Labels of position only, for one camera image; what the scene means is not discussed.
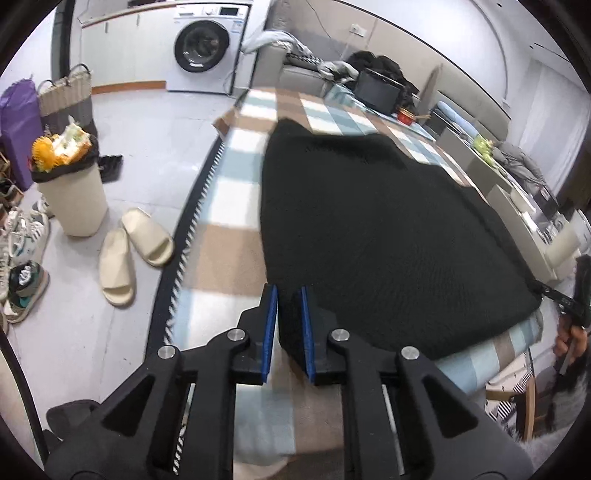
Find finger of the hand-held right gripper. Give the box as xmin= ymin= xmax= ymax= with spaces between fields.
xmin=531 ymin=279 xmax=580 ymax=317

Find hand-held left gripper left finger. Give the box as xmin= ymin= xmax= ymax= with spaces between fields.
xmin=44 ymin=284 xmax=280 ymax=480

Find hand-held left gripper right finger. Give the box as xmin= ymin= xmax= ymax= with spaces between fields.
xmin=295 ymin=285 xmax=539 ymax=480

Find black knit sweater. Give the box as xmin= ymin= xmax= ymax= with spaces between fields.
xmin=260 ymin=117 xmax=542 ymax=361

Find person's right hand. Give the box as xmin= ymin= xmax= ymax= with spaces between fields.
xmin=555 ymin=316 xmax=591 ymax=367

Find checked blanket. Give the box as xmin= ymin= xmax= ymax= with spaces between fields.
xmin=143 ymin=87 xmax=543 ymax=480

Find wooden chair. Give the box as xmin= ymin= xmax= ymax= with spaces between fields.
xmin=485 ymin=364 xmax=540 ymax=441

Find grey jacket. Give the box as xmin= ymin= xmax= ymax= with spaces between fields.
xmin=492 ymin=141 xmax=550 ymax=192

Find cream slipper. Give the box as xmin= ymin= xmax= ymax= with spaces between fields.
xmin=98 ymin=228 xmax=137 ymax=308
xmin=121 ymin=208 xmax=175 ymax=267

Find beige padded headboard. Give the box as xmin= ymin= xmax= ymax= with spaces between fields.
xmin=418 ymin=60 xmax=511 ymax=139

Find light blue pillow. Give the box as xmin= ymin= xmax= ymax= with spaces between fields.
xmin=436 ymin=102 xmax=476 ymax=134

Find cardboard box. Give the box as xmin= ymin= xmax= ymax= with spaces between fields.
xmin=212 ymin=104 xmax=243 ymax=137

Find black shoe tray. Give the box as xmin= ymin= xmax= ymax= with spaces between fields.
xmin=98 ymin=154 xmax=124 ymax=183

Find cream trash bin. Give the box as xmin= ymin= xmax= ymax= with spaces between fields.
xmin=30 ymin=124 xmax=109 ymax=238

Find green grey sneaker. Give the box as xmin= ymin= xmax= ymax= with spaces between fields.
xmin=4 ymin=261 xmax=50 ymax=324

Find white green-striped sneaker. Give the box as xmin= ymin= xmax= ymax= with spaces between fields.
xmin=14 ymin=213 xmax=51 ymax=261

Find pale grey garment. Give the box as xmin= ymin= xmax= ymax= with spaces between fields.
xmin=323 ymin=60 xmax=358 ymax=84

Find grey sofa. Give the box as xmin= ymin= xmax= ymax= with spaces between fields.
xmin=252 ymin=0 xmax=352 ymax=100

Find black white checkered pillow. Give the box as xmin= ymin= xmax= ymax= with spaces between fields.
xmin=286 ymin=52 xmax=333 ymax=70

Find yellow ruffled packing net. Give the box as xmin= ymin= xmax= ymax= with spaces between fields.
xmin=31 ymin=137 xmax=61 ymax=172

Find grey hoodie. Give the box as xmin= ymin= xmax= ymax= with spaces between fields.
xmin=241 ymin=30 xmax=319 ymax=58

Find white washing machine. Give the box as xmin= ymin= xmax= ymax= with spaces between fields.
xmin=166 ymin=2 xmax=254 ymax=97

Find woven laundry basket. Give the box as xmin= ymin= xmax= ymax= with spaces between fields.
xmin=38 ymin=64 xmax=95 ymax=134

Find white lower cabinets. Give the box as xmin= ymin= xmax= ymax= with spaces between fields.
xmin=81 ymin=7 xmax=181 ymax=95

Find wooden shoe rack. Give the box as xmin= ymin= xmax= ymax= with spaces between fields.
xmin=0 ymin=148 xmax=21 ymax=208

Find purple bag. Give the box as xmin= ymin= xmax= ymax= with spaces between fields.
xmin=0 ymin=79 xmax=44 ymax=192

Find black door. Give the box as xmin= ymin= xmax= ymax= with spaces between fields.
xmin=51 ymin=0 xmax=77 ymax=84

